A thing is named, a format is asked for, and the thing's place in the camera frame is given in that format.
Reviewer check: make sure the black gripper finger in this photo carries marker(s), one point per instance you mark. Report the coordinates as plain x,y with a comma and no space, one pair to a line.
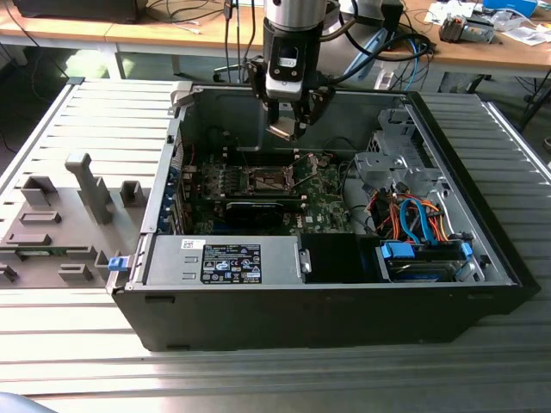
256,77
320,103

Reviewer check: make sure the silver CPU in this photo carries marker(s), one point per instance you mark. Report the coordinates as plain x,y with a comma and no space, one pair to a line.
282,127

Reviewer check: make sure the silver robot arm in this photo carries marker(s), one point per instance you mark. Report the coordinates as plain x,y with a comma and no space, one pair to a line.
292,15

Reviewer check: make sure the metal locking lever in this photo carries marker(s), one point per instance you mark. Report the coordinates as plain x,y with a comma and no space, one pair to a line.
244,157

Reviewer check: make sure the CPU socket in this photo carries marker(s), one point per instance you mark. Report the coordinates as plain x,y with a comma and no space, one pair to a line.
271,180

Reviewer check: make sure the metal CPU cooler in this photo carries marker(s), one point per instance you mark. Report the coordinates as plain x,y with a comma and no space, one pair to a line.
450,30

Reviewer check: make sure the office chair base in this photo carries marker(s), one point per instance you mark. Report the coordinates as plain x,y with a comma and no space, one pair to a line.
217,77

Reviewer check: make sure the silver coin battery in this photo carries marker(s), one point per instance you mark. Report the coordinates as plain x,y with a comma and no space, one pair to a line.
323,162

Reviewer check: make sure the grey disk bay cage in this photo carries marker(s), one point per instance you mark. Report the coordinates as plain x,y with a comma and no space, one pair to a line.
387,168

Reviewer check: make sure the green motherboard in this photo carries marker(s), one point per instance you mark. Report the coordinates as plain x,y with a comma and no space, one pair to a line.
323,202

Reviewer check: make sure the black speaker box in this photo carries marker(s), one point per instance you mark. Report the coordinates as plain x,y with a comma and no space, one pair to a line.
392,17

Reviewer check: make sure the wooden desk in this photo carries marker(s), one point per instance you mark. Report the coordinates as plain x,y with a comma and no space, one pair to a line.
142,32
64,28

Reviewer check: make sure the black graphics card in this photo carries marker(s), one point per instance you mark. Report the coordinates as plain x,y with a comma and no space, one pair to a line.
254,215

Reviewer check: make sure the white paper sheets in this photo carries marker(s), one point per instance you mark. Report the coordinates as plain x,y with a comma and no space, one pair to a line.
525,34
439,13

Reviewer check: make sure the black plastic shroud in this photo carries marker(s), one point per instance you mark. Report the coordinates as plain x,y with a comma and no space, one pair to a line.
331,258

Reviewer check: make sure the hard disk in blue carrier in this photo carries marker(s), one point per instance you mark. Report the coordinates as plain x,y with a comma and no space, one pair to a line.
398,250

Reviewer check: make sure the grey drive unit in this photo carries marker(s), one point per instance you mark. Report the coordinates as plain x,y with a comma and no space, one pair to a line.
478,32

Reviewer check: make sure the black flat device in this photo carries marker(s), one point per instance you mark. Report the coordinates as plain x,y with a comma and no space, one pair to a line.
77,10

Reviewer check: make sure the grey power supply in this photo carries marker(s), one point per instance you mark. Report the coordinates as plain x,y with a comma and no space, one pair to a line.
172,258

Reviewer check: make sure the blue box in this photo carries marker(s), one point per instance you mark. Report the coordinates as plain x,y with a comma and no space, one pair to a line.
510,5

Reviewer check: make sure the black PC case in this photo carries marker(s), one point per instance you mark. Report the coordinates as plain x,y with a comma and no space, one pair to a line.
301,318

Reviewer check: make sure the blue case latch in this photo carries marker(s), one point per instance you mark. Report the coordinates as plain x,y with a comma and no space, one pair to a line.
117,264

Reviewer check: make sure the grey parts rack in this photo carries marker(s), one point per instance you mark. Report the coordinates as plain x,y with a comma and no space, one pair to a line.
64,223

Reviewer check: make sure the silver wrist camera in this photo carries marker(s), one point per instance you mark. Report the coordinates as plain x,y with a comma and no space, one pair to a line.
286,86

